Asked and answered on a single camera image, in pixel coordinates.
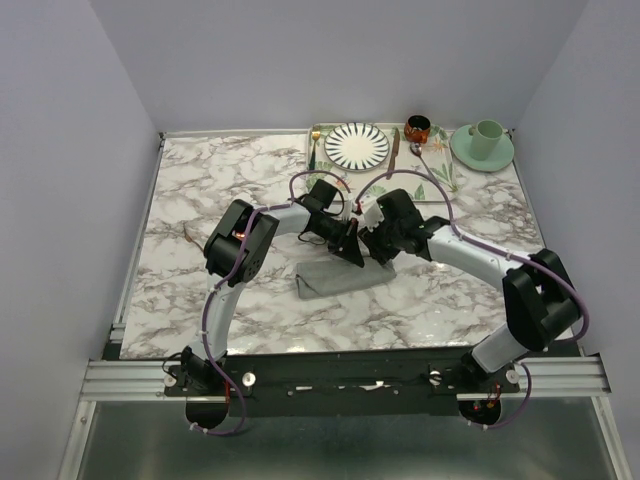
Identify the grey cloth napkin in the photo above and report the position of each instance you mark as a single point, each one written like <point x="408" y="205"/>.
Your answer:
<point x="322" y="279"/>

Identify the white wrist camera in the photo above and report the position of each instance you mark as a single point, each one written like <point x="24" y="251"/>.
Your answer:
<point x="373" y="216"/>
<point x="351" y="209"/>

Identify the gold green-handled fork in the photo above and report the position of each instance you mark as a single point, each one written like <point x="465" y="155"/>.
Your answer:
<point x="315" y="136"/>

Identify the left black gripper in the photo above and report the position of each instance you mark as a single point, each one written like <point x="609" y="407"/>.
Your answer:
<point x="349" y="248"/>

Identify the aluminium frame rail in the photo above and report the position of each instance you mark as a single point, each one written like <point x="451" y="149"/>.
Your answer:
<point x="141" y="381"/>

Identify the striped white plate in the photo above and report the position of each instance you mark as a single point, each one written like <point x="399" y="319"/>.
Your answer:
<point x="356" y="147"/>

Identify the silver spoon on tray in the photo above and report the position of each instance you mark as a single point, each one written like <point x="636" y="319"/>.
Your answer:
<point x="417" y="150"/>

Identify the copper knife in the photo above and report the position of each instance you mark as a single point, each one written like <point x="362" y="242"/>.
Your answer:
<point x="394" y="152"/>

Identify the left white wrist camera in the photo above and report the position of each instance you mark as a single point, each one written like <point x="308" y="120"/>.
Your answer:
<point x="351" y="209"/>

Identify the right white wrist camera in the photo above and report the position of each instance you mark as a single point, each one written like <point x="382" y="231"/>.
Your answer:
<point x="373" y="216"/>

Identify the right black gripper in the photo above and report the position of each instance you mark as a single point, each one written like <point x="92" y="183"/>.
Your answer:
<point x="371" y="240"/>

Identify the green cup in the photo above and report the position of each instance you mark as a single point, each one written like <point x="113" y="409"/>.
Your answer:
<point x="485" y="135"/>

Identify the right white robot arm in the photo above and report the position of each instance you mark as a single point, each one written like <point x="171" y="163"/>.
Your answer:
<point x="539" y="299"/>

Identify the orange black mug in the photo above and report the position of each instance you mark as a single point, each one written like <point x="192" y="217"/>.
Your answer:
<point x="417" y="129"/>

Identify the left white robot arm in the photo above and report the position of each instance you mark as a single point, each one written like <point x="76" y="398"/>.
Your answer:
<point x="235" y="253"/>

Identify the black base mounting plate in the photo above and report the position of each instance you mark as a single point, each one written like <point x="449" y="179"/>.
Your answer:
<point x="376" y="382"/>

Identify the green saucer plate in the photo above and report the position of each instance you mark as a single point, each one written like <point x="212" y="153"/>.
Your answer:
<point x="500" y="157"/>

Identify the floral serving tray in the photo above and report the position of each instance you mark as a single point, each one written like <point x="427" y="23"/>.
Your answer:
<point x="436" y="153"/>

